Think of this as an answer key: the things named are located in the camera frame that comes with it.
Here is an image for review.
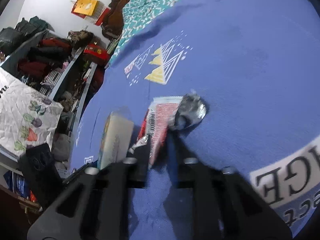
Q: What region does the carved wooden headboard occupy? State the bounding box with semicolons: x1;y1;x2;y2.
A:
101;0;130;40

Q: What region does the red gift box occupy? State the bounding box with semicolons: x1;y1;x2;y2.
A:
83;43;111;66

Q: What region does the white plant-print bag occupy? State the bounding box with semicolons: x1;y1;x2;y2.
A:
1;69;63;158

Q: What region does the grey cluttered shelf unit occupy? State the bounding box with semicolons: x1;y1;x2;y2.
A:
1;17;103;176

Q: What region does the red silver candy wrapper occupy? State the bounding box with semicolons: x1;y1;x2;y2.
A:
129;93;207;166

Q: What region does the red wall calendar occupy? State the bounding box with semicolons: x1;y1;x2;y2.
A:
71;0;111;26

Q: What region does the teal patterned quilt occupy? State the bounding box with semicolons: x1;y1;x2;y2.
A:
109;0;178;63

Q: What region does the blue patterned bed sheet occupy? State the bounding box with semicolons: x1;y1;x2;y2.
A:
71;0;319;235

